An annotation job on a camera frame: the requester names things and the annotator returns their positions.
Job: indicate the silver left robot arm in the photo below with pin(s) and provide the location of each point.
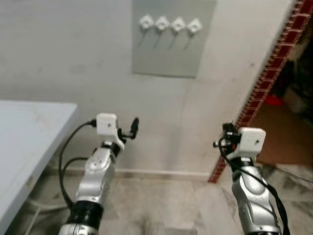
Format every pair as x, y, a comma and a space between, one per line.
98, 176

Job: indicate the white plastic folding table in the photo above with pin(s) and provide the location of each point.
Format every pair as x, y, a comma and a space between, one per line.
29, 147

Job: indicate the white wall hook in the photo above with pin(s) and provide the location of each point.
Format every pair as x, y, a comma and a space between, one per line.
162, 23
194, 25
178, 24
146, 22

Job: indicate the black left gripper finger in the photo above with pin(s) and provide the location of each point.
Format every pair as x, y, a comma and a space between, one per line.
135, 127

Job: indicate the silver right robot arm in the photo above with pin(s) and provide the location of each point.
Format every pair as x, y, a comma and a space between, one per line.
254, 205

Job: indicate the red tile wall edging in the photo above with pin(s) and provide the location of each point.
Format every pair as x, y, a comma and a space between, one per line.
264, 81

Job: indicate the small red object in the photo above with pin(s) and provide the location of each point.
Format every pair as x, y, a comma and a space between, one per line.
274, 101

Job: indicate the grey hook board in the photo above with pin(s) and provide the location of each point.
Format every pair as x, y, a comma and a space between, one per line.
171, 54

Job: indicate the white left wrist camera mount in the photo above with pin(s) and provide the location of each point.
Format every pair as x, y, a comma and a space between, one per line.
106, 125

